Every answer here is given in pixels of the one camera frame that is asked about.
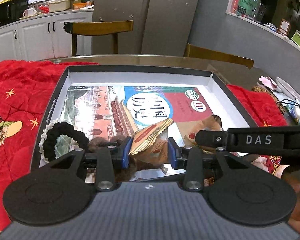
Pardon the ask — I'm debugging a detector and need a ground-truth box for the dark brown fuzzy scrunchie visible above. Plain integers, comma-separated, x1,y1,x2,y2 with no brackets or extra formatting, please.
88,133,137,182

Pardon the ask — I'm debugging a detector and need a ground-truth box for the tan snack packet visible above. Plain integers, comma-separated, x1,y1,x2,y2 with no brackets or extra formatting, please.
129,118,173,155

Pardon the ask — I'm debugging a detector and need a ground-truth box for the brown snack packet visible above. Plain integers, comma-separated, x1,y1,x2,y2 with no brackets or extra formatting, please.
149,114,224,170

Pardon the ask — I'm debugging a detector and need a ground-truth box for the black white crochet scrunchie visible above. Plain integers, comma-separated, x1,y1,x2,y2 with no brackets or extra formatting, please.
39,121,89,162

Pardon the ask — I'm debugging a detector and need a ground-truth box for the person's right hand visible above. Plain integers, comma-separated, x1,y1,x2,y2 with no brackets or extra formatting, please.
273,165,300,233

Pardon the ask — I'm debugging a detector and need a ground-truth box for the printed booklet in box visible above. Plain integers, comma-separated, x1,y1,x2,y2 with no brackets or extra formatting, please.
57,85,224,176

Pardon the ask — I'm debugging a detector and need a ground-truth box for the black shallow cardboard box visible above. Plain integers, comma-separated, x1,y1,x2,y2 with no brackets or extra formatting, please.
29,64,260,178

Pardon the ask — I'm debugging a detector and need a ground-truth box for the right wooden chair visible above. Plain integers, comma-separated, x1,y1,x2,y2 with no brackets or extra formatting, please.
184,43,254,69

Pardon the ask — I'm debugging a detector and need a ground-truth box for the wooden chair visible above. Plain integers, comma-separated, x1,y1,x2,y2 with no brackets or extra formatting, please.
63,20,134,56
184,43,254,69

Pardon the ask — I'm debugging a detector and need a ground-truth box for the red bear print blanket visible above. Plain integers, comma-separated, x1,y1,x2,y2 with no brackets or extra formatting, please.
0,61,298,239

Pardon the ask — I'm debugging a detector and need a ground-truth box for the left wooden chair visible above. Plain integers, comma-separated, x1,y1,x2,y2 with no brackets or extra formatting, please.
63,20,134,56

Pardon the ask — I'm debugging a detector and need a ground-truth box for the white kitchen cabinet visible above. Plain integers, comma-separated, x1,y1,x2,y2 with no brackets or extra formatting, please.
0,9,93,62

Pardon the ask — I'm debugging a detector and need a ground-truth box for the silver double door refrigerator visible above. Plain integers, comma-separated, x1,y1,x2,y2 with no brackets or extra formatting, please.
93,0,198,56

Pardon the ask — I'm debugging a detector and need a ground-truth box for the beige plastic basin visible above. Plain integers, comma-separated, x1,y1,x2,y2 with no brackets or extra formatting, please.
47,0,71,13

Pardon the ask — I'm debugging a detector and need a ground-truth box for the white mug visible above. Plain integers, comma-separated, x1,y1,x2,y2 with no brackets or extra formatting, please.
23,8,38,17

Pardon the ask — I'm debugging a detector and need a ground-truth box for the black microwave oven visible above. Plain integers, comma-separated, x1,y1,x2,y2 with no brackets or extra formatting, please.
0,0,28,26

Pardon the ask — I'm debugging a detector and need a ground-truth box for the black cable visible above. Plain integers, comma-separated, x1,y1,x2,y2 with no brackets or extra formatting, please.
277,99,300,124

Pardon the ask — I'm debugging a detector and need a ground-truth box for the white wall shelf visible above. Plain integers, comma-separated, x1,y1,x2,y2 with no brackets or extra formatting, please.
226,0,300,52

